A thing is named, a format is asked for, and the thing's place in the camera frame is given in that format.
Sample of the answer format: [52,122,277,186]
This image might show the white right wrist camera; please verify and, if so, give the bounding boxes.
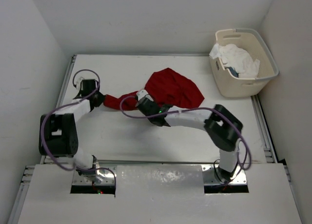
[136,89,153,101]

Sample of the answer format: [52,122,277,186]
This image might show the white t shirt in basket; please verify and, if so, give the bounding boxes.
[209,43,260,79]

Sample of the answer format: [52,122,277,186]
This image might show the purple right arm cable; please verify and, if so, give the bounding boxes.
[120,95,252,171]

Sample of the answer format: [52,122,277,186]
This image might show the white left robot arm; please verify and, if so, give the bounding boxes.
[39,79,104,177]

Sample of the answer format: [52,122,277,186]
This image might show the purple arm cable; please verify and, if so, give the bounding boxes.
[40,69,101,171]
[120,95,252,171]

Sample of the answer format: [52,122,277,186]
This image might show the red polo t shirt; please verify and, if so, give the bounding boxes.
[103,68,204,111]

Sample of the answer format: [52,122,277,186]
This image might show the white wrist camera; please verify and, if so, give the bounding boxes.
[74,77,84,90]
[136,89,153,101]

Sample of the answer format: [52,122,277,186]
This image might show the blue garment in basket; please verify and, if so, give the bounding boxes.
[225,67,239,78]

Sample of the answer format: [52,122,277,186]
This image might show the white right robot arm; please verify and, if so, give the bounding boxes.
[136,97,243,183]

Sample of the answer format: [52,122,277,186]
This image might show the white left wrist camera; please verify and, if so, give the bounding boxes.
[74,77,84,90]

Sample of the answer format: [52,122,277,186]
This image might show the cream plastic laundry basket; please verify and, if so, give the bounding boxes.
[209,29,279,98]

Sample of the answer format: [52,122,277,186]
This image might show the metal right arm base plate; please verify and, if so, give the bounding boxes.
[201,163,248,186]

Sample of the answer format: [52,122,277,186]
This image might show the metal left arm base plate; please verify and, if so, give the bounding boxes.
[72,160,117,185]

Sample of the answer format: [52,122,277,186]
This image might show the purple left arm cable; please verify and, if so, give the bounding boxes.
[40,69,101,171]

